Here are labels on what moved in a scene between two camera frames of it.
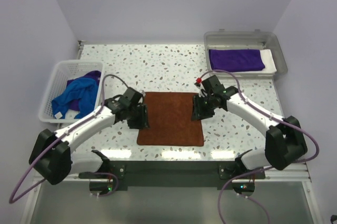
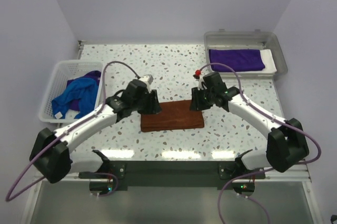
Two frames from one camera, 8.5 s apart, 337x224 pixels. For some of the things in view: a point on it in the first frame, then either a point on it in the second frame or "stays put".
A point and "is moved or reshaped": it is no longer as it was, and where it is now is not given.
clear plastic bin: (246, 53) stays put
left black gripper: (142, 122) → (152, 107)
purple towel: (236, 60) stays put
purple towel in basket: (95, 74) stays put
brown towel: (170, 123) is moved or reshaped
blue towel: (84, 89) stays put
